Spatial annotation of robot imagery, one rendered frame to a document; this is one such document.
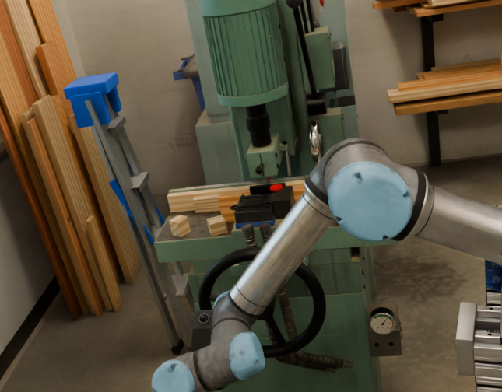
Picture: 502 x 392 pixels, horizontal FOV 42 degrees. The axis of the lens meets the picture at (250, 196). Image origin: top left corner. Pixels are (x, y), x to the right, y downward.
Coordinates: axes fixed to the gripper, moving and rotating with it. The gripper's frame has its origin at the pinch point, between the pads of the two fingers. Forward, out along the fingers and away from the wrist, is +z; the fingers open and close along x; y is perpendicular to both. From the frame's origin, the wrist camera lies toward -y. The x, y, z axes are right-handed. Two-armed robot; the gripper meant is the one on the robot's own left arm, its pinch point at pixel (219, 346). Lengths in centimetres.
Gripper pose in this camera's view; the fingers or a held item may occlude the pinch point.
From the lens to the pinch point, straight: 150.9
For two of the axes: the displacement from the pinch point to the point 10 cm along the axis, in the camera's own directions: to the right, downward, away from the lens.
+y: 0.7, 9.9, -1.1
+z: 2.0, 0.9, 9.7
